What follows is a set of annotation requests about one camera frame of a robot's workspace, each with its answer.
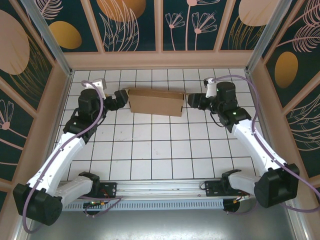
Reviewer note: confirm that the feather and orange oval panel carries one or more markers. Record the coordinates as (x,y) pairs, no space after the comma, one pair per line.
(300,45)

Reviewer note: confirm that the aluminium table edge rail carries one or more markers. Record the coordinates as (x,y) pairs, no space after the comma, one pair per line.
(56,120)
(267,125)

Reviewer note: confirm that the grey metal sheet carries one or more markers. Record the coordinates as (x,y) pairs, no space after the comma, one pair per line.
(160,225)

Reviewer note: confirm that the peach circle gold-line wall panel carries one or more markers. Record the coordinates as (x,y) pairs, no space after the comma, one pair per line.
(245,22)

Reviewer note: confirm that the single flower wall panel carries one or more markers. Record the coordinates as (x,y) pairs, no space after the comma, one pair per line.
(12,125)

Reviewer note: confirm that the orange oval wall panel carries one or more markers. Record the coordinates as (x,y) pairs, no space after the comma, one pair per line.
(65,35)

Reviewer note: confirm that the long aluminium mounting rail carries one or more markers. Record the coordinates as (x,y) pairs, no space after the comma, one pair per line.
(160,186)

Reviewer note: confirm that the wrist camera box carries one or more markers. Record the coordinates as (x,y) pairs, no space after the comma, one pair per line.
(98,83)
(210,87)

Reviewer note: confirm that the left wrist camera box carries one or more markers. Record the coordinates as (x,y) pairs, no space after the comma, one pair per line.
(98,83)

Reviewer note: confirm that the leaf print wall panel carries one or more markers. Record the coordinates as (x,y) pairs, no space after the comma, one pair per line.
(120,30)

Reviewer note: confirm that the brown cardboard box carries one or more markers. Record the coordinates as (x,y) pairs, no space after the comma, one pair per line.
(155,102)

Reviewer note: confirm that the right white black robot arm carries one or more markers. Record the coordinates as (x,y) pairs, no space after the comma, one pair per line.
(247,135)

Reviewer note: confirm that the pink feather leaf wall panel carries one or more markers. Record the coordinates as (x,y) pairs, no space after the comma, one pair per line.
(305,130)

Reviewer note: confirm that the flower print wall panel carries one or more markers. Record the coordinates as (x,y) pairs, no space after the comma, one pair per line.
(190,25)

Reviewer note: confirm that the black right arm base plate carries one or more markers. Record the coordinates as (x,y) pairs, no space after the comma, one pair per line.
(212,188)

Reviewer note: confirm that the large peach disc wall panel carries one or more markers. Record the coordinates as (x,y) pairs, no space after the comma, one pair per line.
(15,45)

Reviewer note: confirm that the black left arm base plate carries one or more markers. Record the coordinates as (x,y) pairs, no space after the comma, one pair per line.
(110,188)

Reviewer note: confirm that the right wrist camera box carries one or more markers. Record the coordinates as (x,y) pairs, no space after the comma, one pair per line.
(210,87)

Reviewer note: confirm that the aluminium corner post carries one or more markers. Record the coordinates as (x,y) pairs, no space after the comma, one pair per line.
(50,40)
(267,32)

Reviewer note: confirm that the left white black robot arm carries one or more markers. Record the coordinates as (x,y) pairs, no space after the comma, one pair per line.
(67,147)

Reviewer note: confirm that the small circuit board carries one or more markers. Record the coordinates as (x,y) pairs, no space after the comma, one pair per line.
(93,203)

